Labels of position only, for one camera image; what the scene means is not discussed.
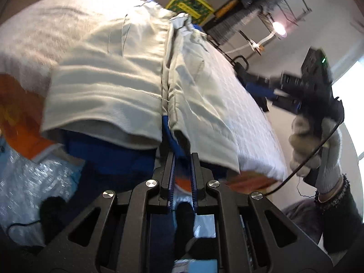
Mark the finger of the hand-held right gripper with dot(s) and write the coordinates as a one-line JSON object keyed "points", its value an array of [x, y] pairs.
{"points": [[256, 78], [284, 103]]}

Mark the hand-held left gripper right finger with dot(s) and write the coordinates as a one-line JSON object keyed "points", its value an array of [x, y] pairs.
{"points": [[194, 176]]}

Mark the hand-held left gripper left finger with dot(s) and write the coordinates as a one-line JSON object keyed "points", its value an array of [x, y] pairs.
{"points": [[170, 176]]}

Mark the white and blue jacket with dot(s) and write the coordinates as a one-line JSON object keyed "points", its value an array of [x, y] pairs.
{"points": [[108, 85]]}

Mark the person's right forearm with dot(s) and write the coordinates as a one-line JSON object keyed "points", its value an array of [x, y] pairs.
{"points": [[341, 219]]}

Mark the hanging clothes on rack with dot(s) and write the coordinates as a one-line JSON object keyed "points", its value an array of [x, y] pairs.
{"points": [[270, 2]]}

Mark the person's right hand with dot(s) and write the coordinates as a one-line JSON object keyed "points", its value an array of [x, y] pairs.
{"points": [[332, 170]]}

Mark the plaid bed blanket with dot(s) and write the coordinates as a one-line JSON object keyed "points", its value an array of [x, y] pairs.
{"points": [[250, 125]]}

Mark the window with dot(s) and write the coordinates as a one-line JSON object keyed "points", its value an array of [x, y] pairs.
{"points": [[352, 96]]}

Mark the dark fuzzy cloth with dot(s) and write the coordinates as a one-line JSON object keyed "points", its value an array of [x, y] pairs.
{"points": [[184, 224]]}

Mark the white clip lamp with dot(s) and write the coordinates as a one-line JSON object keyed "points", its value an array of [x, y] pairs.
{"points": [[278, 29]]}

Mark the yellow green storage box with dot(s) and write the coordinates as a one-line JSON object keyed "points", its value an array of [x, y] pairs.
{"points": [[187, 2]]}

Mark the grey cloth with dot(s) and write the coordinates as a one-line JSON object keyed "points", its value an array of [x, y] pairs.
{"points": [[301, 219]]}

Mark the blue plastic bag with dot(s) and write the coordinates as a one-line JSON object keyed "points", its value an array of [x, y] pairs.
{"points": [[22, 190]]}

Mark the black metal bed frame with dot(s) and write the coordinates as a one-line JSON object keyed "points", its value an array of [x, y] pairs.
{"points": [[244, 59]]}

